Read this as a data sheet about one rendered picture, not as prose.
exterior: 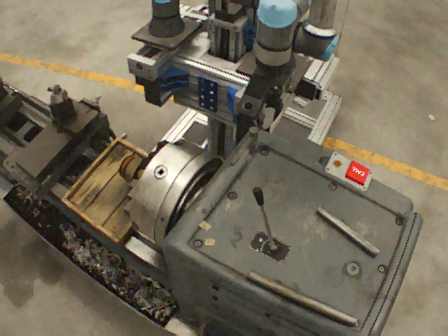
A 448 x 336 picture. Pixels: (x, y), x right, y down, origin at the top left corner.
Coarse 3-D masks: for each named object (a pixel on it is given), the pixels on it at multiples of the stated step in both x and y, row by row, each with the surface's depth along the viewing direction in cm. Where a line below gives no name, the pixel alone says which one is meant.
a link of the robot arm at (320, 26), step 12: (312, 0) 115; (324, 0) 111; (336, 0) 112; (312, 12) 118; (324, 12) 115; (312, 24) 121; (324, 24) 119; (300, 36) 126; (312, 36) 123; (324, 36) 121; (336, 36) 124; (300, 48) 129; (312, 48) 127; (324, 48) 125; (324, 60) 129
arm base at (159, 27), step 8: (152, 16) 155; (168, 16) 149; (176, 16) 151; (152, 24) 154; (160, 24) 152; (168, 24) 152; (176, 24) 154; (184, 24) 159; (152, 32) 156; (160, 32) 154; (168, 32) 155; (176, 32) 156
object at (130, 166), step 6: (132, 156) 126; (126, 162) 123; (132, 162) 123; (138, 162) 123; (120, 168) 124; (126, 168) 123; (132, 168) 122; (138, 168) 122; (120, 174) 125; (126, 174) 122; (132, 174) 121; (138, 174) 122; (126, 180) 124; (138, 180) 122
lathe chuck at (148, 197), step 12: (168, 144) 113; (192, 144) 118; (156, 156) 110; (168, 156) 110; (180, 156) 110; (192, 156) 111; (156, 168) 108; (168, 168) 108; (180, 168) 108; (144, 180) 107; (156, 180) 107; (168, 180) 106; (144, 192) 107; (156, 192) 106; (132, 204) 109; (144, 204) 107; (156, 204) 106; (132, 216) 111; (144, 216) 108; (156, 216) 106; (144, 228) 111
